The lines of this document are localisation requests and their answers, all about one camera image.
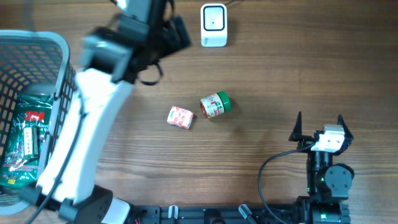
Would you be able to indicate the green lid jar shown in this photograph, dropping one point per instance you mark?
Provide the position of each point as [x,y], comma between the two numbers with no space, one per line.
[215,104]

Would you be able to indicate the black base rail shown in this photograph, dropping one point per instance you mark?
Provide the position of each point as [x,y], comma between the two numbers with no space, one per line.
[225,214]

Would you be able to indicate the green 3M glove packet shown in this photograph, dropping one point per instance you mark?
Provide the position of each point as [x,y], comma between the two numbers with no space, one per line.
[30,122]

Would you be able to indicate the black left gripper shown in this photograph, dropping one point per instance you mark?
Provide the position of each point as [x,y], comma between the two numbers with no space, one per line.
[175,32]

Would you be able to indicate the red white tissue packet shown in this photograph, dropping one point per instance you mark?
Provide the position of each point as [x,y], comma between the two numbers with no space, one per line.
[180,117]

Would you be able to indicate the green battery pack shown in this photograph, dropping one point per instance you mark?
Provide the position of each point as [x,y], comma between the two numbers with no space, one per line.
[31,146]

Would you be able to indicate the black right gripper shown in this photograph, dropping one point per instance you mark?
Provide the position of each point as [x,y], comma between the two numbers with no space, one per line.
[305,140]

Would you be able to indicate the grey plastic mesh basket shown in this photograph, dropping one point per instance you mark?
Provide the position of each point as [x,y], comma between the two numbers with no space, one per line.
[35,63]

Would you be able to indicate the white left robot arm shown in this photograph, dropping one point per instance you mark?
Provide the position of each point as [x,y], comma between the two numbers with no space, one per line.
[111,62]

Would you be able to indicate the white barcode scanner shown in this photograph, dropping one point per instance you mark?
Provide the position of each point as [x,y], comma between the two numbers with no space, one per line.
[214,25]

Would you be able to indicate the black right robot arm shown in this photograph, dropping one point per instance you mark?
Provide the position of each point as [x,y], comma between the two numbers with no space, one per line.
[328,184]

